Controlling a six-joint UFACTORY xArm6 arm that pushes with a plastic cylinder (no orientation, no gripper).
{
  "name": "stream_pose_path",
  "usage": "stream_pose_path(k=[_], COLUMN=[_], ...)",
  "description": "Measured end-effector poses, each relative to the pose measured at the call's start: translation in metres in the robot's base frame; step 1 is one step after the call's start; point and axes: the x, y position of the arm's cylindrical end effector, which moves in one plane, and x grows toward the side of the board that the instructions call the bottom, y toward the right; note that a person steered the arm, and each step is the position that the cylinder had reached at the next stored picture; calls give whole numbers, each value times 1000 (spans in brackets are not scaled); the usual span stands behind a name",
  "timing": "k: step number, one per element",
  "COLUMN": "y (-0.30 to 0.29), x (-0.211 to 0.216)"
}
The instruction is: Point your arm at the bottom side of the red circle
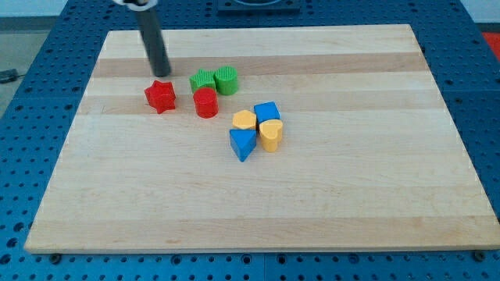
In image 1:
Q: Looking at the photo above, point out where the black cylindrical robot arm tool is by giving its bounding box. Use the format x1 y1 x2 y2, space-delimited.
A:
113 0 171 77

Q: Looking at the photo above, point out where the blue triangle block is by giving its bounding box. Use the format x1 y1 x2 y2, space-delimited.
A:
229 129 257 162

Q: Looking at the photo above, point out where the yellow heart block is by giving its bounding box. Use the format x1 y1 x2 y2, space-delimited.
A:
259 119 284 152

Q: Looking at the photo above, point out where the yellow hexagon block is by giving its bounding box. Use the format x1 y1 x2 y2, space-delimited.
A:
232 109 257 130

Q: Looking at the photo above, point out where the blue cube block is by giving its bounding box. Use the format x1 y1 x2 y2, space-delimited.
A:
254 101 280 124

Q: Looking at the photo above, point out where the red cylinder block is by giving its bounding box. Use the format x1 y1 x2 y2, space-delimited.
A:
193 87 219 119

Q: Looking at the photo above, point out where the green cylinder block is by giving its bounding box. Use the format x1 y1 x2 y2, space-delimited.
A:
214 66 239 95

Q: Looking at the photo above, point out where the green star block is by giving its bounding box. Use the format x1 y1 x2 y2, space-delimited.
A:
189 69 216 93

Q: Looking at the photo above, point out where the red star block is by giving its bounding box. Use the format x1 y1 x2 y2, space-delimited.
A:
145 80 177 114

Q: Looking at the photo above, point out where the wooden board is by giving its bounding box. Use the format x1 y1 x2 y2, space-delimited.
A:
25 24 499 254

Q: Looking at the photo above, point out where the black device on floor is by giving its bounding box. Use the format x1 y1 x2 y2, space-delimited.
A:
0 69 19 84

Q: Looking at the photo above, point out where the red object at right edge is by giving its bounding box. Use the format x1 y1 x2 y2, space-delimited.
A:
482 32 500 60

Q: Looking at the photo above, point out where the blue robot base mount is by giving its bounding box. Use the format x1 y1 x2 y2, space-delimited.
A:
215 0 303 15

